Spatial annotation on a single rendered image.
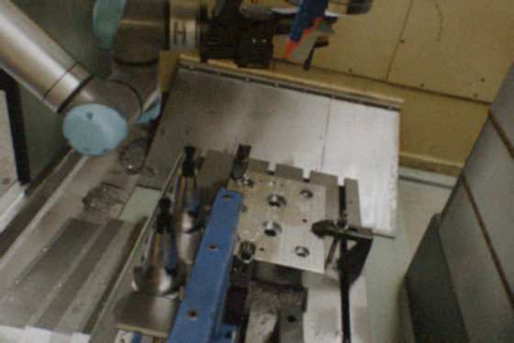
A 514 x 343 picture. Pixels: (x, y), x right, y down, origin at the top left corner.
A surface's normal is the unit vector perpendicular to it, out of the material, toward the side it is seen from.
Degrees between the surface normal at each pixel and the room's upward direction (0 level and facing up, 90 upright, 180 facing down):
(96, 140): 90
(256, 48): 90
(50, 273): 8
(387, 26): 90
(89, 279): 7
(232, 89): 24
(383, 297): 0
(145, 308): 0
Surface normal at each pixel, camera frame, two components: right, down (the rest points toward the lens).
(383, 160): 0.10, -0.51
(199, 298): 0.16, -0.81
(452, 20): -0.12, 0.55
